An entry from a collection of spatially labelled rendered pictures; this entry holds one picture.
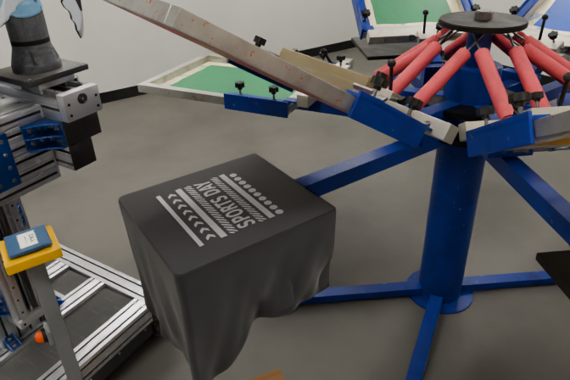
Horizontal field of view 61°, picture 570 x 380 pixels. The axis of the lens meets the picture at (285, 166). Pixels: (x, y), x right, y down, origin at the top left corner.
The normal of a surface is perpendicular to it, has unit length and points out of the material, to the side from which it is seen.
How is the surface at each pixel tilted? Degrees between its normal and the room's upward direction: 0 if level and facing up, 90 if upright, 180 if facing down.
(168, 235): 0
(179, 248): 0
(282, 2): 90
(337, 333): 0
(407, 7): 32
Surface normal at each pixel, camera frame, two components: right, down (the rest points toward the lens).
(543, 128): -1.00, 0.07
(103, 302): -0.03, -0.88
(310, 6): 0.57, 0.37
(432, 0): 0.02, -0.50
